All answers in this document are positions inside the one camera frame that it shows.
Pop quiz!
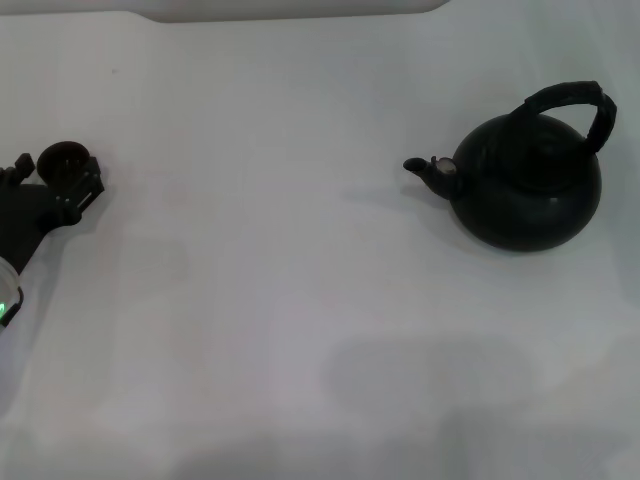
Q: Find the black round teapot with handle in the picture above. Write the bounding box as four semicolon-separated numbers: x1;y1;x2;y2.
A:
402;80;618;253

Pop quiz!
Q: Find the small dark round teacup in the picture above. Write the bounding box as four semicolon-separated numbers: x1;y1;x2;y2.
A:
37;140;94;192

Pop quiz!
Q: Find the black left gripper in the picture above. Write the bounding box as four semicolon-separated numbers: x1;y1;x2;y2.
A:
0;153;107;274

